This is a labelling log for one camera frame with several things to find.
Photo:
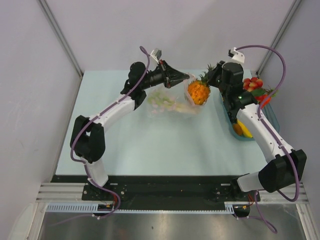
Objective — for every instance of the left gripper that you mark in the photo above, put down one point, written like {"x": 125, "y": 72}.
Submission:
{"x": 169, "y": 76}

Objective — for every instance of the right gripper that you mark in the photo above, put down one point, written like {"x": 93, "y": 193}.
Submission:
{"x": 213, "y": 74}

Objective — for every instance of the orange toy pineapple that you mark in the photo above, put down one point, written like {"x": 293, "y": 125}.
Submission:
{"x": 199, "y": 89}

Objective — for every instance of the green celery stalk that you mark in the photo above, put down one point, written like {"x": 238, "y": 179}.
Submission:
{"x": 161, "y": 102}

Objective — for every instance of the clear zip top bag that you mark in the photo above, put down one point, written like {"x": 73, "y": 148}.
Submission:
{"x": 184, "y": 100}

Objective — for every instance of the small orange fruit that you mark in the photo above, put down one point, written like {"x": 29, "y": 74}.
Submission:
{"x": 237, "y": 129}

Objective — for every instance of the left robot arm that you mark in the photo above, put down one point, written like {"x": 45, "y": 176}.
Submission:
{"x": 87, "y": 143}

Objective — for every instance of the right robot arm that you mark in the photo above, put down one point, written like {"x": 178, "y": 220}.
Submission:
{"x": 285, "y": 165}

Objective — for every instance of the teal plastic food tray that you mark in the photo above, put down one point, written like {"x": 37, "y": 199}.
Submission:
{"x": 242, "y": 105}

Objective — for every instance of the yellow toy banana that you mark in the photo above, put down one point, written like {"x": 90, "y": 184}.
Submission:
{"x": 245, "y": 131}

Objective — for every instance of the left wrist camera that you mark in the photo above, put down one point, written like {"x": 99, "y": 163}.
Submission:
{"x": 156, "y": 54}

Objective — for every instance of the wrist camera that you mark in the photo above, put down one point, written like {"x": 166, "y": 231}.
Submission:
{"x": 156, "y": 54}
{"x": 236, "y": 56}

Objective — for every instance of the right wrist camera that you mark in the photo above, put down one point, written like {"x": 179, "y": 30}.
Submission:
{"x": 236, "y": 56}

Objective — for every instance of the right corner aluminium post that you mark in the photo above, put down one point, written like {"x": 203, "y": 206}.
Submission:
{"x": 280, "y": 34}

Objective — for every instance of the corner aluminium post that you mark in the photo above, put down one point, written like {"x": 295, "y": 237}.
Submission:
{"x": 280, "y": 34}
{"x": 49, "y": 15}

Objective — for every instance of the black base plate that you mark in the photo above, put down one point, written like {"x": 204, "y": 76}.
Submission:
{"x": 163, "y": 193}

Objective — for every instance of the left corner aluminium post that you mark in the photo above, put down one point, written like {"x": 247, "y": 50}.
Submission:
{"x": 49, "y": 15}

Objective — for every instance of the aluminium frame rail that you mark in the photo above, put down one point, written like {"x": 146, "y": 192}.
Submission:
{"x": 60, "y": 193}

